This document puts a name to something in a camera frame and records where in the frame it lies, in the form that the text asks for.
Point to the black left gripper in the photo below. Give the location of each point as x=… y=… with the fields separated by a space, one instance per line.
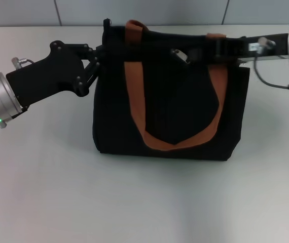
x=48 y=76

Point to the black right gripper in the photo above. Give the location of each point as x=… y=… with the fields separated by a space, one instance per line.
x=235 y=48

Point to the silver zipper pull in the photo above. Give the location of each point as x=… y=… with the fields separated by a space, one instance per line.
x=181 y=56

